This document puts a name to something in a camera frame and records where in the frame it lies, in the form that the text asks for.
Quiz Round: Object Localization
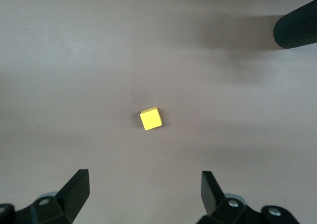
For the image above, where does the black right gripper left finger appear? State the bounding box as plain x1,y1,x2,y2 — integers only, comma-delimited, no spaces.
0,169,90,224

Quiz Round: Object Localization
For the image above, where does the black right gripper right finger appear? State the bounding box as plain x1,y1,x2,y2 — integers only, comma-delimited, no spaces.
195,170,301,224

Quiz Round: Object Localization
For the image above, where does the yellow cube block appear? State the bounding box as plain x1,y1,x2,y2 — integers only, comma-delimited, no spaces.
139,106,163,131

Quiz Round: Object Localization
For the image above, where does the black ribbed cylinder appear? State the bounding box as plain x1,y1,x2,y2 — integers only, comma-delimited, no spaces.
272,0,317,51

